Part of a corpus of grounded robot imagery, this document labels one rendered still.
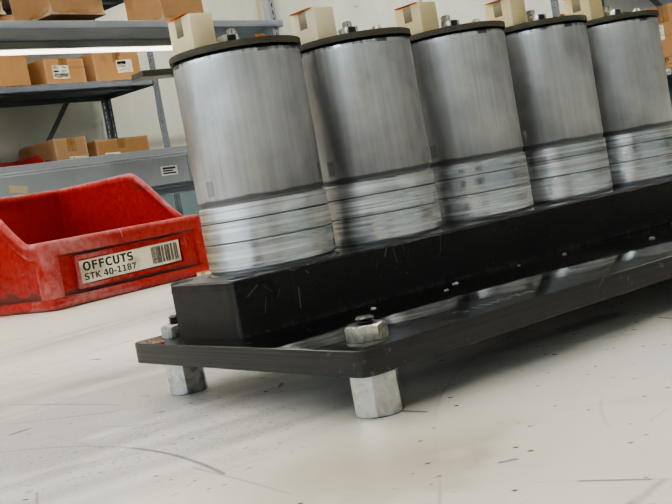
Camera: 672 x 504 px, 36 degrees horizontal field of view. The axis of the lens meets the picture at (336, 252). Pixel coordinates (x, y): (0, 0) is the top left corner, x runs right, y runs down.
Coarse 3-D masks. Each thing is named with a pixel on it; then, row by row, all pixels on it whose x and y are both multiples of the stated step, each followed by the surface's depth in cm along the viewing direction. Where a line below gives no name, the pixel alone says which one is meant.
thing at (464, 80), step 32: (480, 32) 22; (416, 64) 22; (448, 64) 22; (480, 64) 22; (448, 96) 22; (480, 96) 22; (512, 96) 22; (448, 128) 22; (480, 128) 22; (512, 128) 22; (448, 160) 22; (480, 160) 22; (512, 160) 22; (448, 192) 22; (480, 192) 22; (512, 192) 22; (448, 224) 22
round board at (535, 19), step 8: (536, 16) 24; (544, 16) 24; (560, 16) 23; (568, 16) 23; (576, 16) 24; (584, 16) 24; (520, 24) 23; (528, 24) 23; (536, 24) 23; (544, 24) 23; (504, 32) 24
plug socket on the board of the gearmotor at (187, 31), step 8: (184, 16) 19; (192, 16) 19; (200, 16) 19; (208, 16) 19; (168, 24) 19; (176, 24) 19; (184, 24) 19; (192, 24) 19; (200, 24) 19; (208, 24) 19; (176, 32) 19; (184, 32) 19; (192, 32) 19; (200, 32) 19; (208, 32) 19; (176, 40) 19; (184, 40) 19; (192, 40) 19; (200, 40) 19; (208, 40) 19; (176, 48) 19; (184, 48) 19; (192, 48) 19
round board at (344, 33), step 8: (344, 32) 20; (352, 32) 20; (360, 32) 20; (368, 32) 20; (376, 32) 20; (384, 32) 20; (392, 32) 20; (400, 32) 20; (408, 32) 21; (320, 40) 20; (328, 40) 20; (336, 40) 20; (344, 40) 20; (304, 48) 20; (312, 48) 20
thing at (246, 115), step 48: (240, 48) 18; (288, 48) 19; (192, 96) 19; (240, 96) 18; (288, 96) 19; (192, 144) 19; (240, 144) 18; (288, 144) 19; (240, 192) 19; (288, 192) 19; (240, 240) 19; (288, 240) 19
